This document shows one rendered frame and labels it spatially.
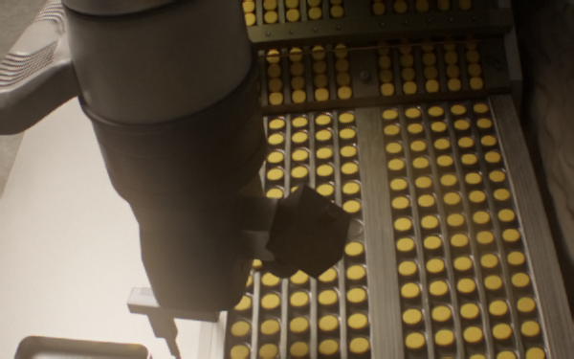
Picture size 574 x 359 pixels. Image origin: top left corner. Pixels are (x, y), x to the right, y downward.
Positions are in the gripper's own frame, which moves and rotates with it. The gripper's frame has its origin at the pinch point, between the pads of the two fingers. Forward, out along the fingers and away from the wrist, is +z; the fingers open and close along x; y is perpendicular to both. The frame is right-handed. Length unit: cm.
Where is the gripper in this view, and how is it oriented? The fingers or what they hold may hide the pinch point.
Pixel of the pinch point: (191, 327)
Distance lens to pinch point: 50.4
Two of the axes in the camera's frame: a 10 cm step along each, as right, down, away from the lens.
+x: 2.0, -6.8, 7.1
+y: 9.7, 0.5, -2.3
